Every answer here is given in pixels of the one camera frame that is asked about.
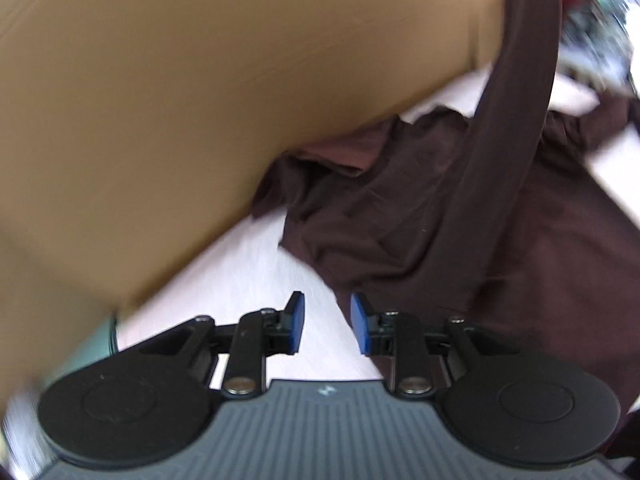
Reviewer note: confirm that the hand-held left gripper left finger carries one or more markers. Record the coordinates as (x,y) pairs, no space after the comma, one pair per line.
(297,325)

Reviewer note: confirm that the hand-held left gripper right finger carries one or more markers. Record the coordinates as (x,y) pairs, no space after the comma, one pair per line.
(359,325)

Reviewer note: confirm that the dark brown sweater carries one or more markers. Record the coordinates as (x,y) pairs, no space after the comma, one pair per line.
(450,210)

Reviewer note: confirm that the teal cloth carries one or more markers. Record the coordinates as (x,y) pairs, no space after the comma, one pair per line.
(95,345)

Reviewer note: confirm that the brown cardboard panel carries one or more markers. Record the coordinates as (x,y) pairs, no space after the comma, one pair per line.
(200,110)

